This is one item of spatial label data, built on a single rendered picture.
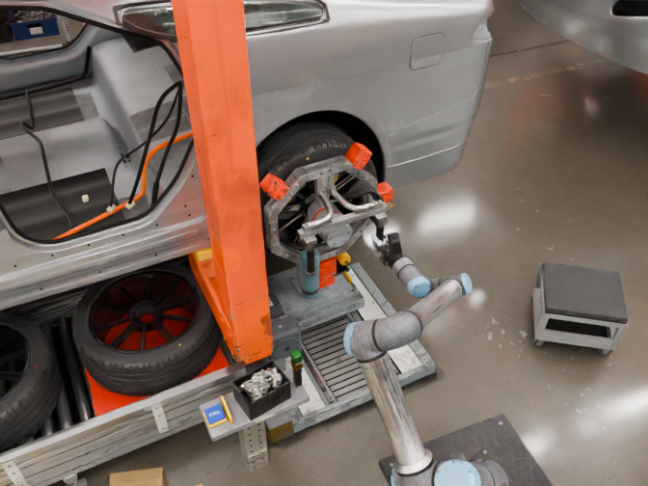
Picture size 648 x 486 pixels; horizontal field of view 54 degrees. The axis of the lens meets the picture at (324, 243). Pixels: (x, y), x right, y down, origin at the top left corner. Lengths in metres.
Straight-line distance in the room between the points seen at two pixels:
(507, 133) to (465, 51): 2.23
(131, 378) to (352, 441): 1.06
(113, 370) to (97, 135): 1.23
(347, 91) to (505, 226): 1.88
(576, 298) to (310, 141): 1.58
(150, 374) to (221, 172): 1.17
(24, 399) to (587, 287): 2.70
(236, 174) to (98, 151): 1.48
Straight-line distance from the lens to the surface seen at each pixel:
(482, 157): 4.92
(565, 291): 3.51
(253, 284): 2.45
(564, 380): 3.58
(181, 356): 2.91
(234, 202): 2.17
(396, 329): 2.23
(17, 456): 2.96
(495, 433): 2.94
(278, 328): 3.05
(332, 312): 3.46
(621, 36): 4.59
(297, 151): 2.78
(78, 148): 3.48
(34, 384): 2.99
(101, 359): 2.97
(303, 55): 2.63
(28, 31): 6.21
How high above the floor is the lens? 2.74
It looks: 43 degrees down
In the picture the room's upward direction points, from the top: straight up
